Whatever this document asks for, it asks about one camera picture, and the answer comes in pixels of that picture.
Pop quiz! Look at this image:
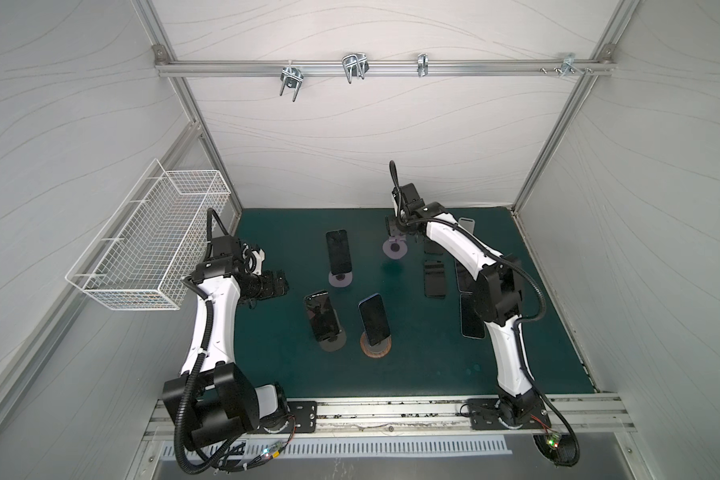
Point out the white wire basket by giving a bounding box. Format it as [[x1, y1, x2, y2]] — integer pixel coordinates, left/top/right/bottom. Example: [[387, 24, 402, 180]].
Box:
[[65, 159, 230, 311]]

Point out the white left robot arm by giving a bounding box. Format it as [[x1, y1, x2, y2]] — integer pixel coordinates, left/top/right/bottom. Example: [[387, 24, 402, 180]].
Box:
[[162, 259, 289, 452]]

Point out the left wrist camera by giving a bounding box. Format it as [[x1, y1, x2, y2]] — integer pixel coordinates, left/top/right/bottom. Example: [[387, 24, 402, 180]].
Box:
[[242, 243, 266, 276]]

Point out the silver round phone stand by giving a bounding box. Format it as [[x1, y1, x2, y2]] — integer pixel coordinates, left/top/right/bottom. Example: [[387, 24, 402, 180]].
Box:
[[457, 217, 476, 236]]

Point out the left metal u-bolt clamp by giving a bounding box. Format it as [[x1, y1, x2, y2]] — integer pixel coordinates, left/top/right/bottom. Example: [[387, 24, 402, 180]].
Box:
[[279, 66, 304, 102]]

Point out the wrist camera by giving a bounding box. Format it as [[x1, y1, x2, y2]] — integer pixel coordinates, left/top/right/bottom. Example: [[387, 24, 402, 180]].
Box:
[[242, 243, 266, 276], [393, 183, 425, 213]]

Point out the black phone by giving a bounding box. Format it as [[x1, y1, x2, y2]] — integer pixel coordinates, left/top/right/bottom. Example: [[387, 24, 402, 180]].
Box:
[[460, 292, 486, 340], [304, 290, 340, 342], [423, 260, 447, 299], [325, 229, 352, 275]]

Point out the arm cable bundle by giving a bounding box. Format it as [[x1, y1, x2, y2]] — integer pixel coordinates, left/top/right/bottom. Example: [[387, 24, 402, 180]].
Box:
[[203, 419, 298, 474], [531, 389, 581, 468]]

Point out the aluminium cross rail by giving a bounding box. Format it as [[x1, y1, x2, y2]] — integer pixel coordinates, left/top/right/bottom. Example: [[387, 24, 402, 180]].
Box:
[[155, 54, 617, 79]]

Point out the left black mount plate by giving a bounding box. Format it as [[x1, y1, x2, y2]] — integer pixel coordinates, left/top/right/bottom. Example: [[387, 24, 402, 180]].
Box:
[[257, 401, 318, 434]]

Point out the blue edged phone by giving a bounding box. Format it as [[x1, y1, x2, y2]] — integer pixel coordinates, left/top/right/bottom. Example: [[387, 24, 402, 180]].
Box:
[[358, 293, 391, 346]]

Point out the grey round stand back left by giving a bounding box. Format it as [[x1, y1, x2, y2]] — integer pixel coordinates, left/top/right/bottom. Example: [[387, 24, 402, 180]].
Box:
[[328, 272, 353, 288]]

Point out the middle metal u-bolt clamp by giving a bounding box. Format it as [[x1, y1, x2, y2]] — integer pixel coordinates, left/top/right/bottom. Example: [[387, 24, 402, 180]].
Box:
[[341, 52, 369, 84]]

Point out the copper base phone stand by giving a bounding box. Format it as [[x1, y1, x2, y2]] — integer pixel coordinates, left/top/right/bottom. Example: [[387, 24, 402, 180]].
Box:
[[360, 332, 392, 359]]

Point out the dark grey round stand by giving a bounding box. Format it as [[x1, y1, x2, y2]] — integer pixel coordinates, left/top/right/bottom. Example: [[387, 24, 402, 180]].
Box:
[[318, 330, 347, 352]]

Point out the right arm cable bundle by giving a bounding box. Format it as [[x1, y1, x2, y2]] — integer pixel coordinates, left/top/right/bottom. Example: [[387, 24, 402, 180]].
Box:
[[531, 389, 581, 468]]

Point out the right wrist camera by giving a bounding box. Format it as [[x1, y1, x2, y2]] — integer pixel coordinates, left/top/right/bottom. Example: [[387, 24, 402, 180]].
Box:
[[393, 183, 425, 213]]

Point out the purple round phone stand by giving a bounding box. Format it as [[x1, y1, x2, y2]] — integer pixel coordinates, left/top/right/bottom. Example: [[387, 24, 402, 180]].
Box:
[[382, 238, 408, 260]]

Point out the right metal bracket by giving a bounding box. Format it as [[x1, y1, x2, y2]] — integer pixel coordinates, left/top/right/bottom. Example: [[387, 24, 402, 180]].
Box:
[[540, 53, 594, 78]]

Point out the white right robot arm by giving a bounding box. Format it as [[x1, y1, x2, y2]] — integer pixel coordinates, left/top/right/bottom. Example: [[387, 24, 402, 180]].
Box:
[[393, 200, 546, 429]]

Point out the metal u-bolt clamp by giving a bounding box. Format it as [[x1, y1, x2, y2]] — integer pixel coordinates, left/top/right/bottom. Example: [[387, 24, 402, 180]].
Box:
[[279, 66, 304, 102], [341, 52, 369, 84]]

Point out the black folding phone stand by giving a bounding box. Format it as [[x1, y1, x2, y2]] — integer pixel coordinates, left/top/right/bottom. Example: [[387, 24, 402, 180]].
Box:
[[424, 237, 445, 255]]

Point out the white vent strip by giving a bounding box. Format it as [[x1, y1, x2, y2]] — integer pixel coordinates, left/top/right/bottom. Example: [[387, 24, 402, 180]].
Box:
[[279, 435, 512, 459]]

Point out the right black mount plate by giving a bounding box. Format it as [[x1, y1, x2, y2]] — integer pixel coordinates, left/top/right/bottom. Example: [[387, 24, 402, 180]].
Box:
[[458, 397, 551, 431]]

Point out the small metal hook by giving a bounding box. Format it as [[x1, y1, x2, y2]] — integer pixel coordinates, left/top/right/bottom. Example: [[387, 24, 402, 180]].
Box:
[[417, 53, 429, 78]]

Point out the white edged phone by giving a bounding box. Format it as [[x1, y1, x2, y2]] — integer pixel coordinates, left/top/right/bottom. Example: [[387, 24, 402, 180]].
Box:
[[454, 260, 475, 293]]

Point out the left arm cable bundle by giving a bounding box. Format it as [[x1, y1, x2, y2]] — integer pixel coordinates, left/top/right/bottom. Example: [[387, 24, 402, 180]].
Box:
[[203, 419, 298, 474]]

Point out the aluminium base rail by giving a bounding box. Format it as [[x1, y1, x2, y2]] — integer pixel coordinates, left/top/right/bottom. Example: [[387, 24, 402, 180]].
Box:
[[143, 393, 636, 439]]

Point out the black mount plate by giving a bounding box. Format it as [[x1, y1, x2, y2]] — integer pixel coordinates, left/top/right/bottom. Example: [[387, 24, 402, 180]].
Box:
[[257, 401, 318, 434], [458, 397, 551, 431]]

